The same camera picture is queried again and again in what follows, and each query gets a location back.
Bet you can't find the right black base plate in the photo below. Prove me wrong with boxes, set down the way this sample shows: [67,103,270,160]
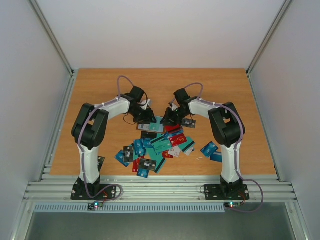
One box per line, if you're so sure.
[203,184,250,201]

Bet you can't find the black VIP card bottom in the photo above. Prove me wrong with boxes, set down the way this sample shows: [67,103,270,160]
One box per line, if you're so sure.
[138,158,157,172]

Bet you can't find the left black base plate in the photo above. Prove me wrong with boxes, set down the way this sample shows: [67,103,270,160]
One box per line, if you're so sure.
[70,178,117,201]

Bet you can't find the black plain card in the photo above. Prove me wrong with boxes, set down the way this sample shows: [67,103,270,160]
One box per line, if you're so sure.
[140,131,157,139]

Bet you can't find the grey slotted cable duct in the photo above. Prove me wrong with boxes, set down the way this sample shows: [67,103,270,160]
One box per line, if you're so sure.
[34,202,225,214]

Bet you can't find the teal VIP chip card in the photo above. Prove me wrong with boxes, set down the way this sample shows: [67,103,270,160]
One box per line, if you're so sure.
[149,122,164,133]

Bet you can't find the red gold VIP card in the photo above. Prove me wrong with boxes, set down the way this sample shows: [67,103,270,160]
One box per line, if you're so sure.
[168,133,187,147]

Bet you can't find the aluminium frame rails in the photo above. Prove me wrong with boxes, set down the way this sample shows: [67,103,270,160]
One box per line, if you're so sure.
[23,174,297,203]

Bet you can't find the blue card right upper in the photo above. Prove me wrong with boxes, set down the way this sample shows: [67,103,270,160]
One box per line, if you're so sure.
[200,141,219,158]

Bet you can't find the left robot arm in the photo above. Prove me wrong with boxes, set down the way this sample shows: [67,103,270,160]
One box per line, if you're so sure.
[71,86,157,199]

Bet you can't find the brown leather card holder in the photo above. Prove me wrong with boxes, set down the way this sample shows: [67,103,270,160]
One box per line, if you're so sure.
[137,116,165,133]

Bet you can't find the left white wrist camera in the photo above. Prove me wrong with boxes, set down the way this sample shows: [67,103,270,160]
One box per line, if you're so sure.
[141,99,152,110]

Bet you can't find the controller board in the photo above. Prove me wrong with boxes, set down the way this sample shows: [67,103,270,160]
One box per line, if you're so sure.
[87,202,104,211]
[224,201,244,209]

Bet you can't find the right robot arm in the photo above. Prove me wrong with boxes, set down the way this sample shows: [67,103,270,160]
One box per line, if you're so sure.
[161,88,245,200]

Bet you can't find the dark red card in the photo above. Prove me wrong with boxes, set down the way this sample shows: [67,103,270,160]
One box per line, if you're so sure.
[165,124,183,133]

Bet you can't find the teal card pile bottom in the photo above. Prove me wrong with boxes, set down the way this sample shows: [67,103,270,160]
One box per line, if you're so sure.
[147,136,196,160]

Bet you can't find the black VIP card top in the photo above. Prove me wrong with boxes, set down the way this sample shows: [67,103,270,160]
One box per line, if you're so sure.
[181,118,196,129]

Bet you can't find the black VIP card far left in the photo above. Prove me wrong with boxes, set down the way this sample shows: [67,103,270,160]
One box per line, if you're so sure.
[97,156,105,172]

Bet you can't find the black vip card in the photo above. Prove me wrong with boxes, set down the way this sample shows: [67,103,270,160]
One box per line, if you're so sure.
[123,145,134,163]
[97,156,105,172]
[138,158,157,172]
[181,118,196,129]

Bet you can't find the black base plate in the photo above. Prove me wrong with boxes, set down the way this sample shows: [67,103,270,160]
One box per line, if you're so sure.
[70,178,117,201]
[203,184,250,201]

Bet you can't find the blue card pile centre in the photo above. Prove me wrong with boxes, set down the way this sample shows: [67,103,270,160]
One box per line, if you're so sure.
[133,139,146,156]

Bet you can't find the blue card far right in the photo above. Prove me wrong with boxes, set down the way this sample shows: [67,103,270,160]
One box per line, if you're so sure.
[210,152,223,163]

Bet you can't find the right controller board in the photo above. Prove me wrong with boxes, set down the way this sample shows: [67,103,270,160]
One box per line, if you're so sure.
[224,201,244,209]

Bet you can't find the blue card left edge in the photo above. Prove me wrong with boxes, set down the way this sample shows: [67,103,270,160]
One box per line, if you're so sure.
[115,150,130,167]

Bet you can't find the left controller board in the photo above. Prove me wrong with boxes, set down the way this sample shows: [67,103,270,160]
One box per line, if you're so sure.
[87,202,104,211]

